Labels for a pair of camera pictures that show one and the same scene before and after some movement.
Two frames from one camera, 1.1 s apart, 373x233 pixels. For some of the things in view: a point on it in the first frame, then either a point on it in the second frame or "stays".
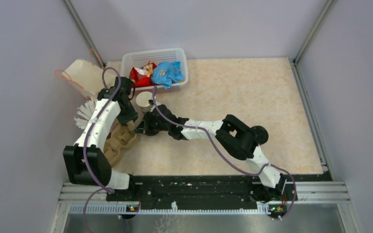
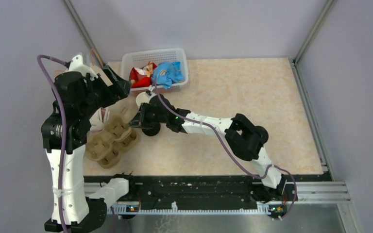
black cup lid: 261,134 stays
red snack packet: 141,76 stays
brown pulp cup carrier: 122,137 stays
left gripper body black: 127,113 to 100,94
